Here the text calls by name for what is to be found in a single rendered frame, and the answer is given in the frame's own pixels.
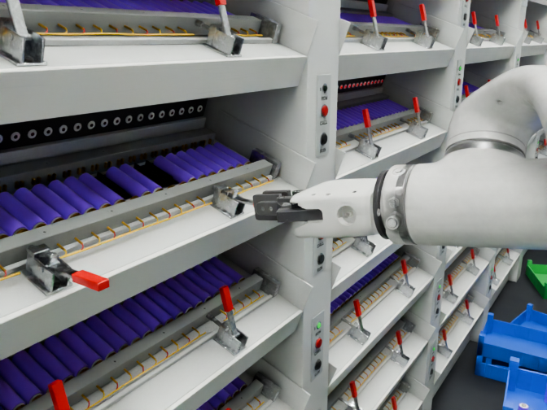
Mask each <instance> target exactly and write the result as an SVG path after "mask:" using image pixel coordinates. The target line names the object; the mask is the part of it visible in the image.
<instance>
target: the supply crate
mask: <svg viewBox="0 0 547 410"><path fill-rule="evenodd" d="M546 384H547V374H545V373H538V372H535V371H531V370H527V369H521V368H519V358H516V357H513V356H511V357H510V364H509V370H508V376H507V381H506V387H505V398H504V403H503V409H502V410H518V409H519V404H520V403H525V404H526V405H528V410H547V403H545V401H544V399H545V390H546Z"/></svg>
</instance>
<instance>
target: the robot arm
mask: <svg viewBox="0 0 547 410"><path fill-rule="evenodd" d="M541 129H544V132H545V137H546V141H547V66H545V65H527V66H522V67H518V68H514V69H511V70H509V71H508V72H505V73H503V74H501V75H500V76H497V77H496V78H494V79H493V80H491V81H489V82H488V83H487V84H485V85H483V86H482V87H480V88H479V89H477V90H476V91H475V92H474V93H472V94H471V95H469V96H468V97H467V98H466V99H464V100H463V101H462V102H461V103H460V104H459V105H458V107H457V108H456V110H455V112H454V113H453V116H452V118H451V120H450V124H449V130H448V135H447V141H446V147H445V153H444V158H443V159H441V160H440V161H438V162H436V163H433V164H403V165H394V166H392V167H391V168H390V169H388V170H384V171H382V172H381V173H380V174H379V176H378V178H377V179H343V180H333V181H326V182H323V183H321V184H319V185H315V186H313V187H311V188H309V189H306V190H293V191H292V195H291V190H266V191H263V193H262V194H255V195H253V196H252V199H253V205H254V210H255V216H256V219H257V220H277V221H278V223H283V222H294V221H308V222H307V223H306V224H304V225H301V226H300V227H298V228H296V229H295V232H294V234H295V236H296V237H298V238H350V237H361V236H370V235H375V234H379V235H380V236H381V237H382V238H384V239H387V240H390V241H391V242H393V243H395V244H406V245H428V246H468V247H487V248H508V249H528V250H547V158H540V159H526V150H527V144H528V142H529V140H530V138H531V137H532V136H533V135H534V134H535V133H536V132H538V131H539V130H541Z"/></svg>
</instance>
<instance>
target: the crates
mask: <svg viewBox="0 0 547 410"><path fill-rule="evenodd" d="M526 275H527V277H528V278H529V279H530V281H531V282H532V284H533V285H534V286H535V287H536V289H537V290H538V292H539V293H540V295H541V296H542V298H543V299H547V265H544V264H532V260H527V267H526ZM532 309H533V304H531V303H529V304H528V305H527V310H525V311H524V312H523V313H521V314H520V315H519V316H517V317H516V318H515V319H514V320H513V321H511V322H510V323H508V322H504V321H498V320H494V319H493V317H494V313H491V312H489V313H488V319H487V322H486V324H485V326H484V329H483V331H480V334H479V341H478V348H477V358H476V365H475V375H478V376H481V377H487V378H490V379H493V380H497V381H499V382H505V383H506V381H507V376H508V370H509V364H510V357H511V356H513V357H516V358H519V368H521V369H527V370H531V371H535V372H538V373H545V374H547V314H544V313H542V312H538V311H535V310H532Z"/></svg>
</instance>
